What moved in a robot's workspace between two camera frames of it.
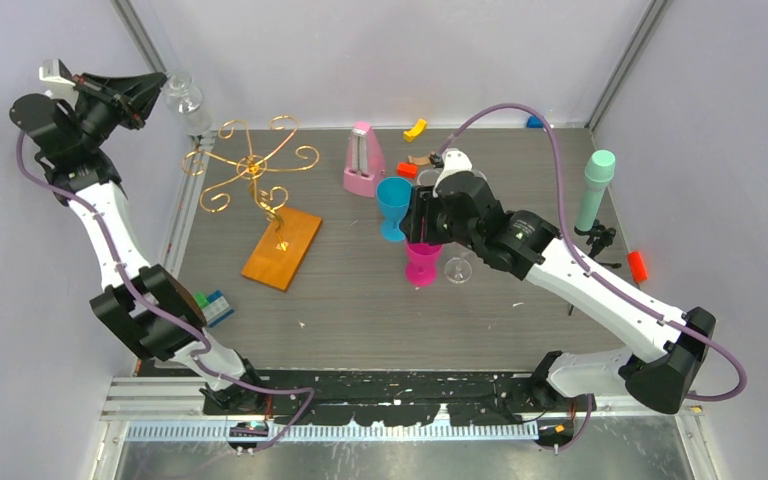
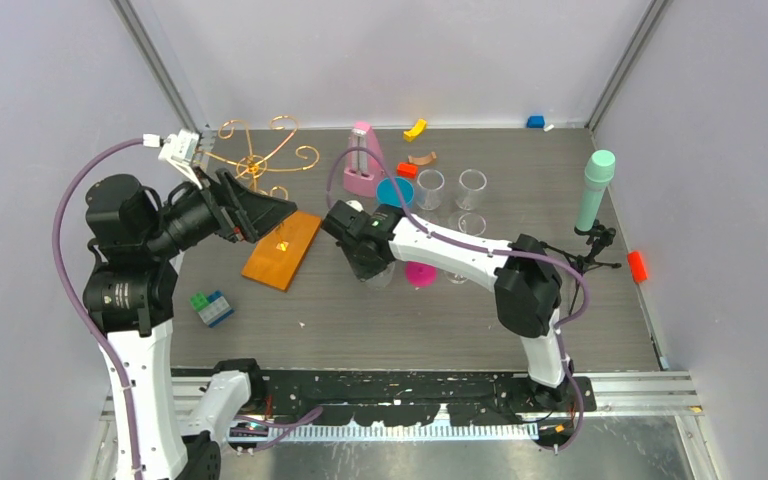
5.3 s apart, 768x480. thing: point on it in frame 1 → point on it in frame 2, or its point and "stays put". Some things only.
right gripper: [422, 205] → [363, 273]
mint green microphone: [599, 173] stays put
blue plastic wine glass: [394, 196] stays put
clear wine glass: [185, 99] → [380, 281]
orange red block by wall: [638, 270] stays put
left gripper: [138, 95] → [244, 211]
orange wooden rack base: [279, 253] stays put
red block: [407, 170] stays put
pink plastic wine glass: [420, 262] stays put
